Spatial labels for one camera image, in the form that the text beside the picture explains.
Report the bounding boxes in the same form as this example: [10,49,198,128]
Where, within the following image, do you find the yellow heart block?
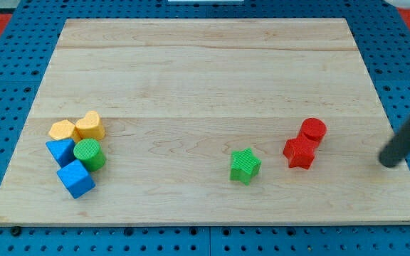
[75,110,105,141]

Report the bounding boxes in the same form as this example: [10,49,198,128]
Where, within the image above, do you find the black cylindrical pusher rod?
[378,117,410,168]

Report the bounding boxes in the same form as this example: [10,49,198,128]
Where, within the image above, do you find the green star block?
[229,148,261,186]

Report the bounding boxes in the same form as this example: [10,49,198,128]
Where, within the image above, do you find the yellow hexagon block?
[48,119,81,142]

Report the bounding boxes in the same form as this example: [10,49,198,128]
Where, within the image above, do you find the red star block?
[283,136,319,169]

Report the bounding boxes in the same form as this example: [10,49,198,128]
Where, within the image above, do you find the blue perforated base panel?
[0,0,410,255]

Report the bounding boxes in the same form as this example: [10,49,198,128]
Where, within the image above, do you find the red cylinder block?
[298,117,327,144]

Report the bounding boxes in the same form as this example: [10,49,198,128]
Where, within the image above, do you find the wooden board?
[0,18,410,227]

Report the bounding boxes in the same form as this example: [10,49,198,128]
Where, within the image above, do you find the green cylinder block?
[73,139,106,172]

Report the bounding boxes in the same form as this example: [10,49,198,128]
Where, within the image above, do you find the blue triangle block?
[46,139,75,168]

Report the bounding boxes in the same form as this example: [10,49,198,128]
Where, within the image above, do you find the blue cube block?
[56,160,95,199]

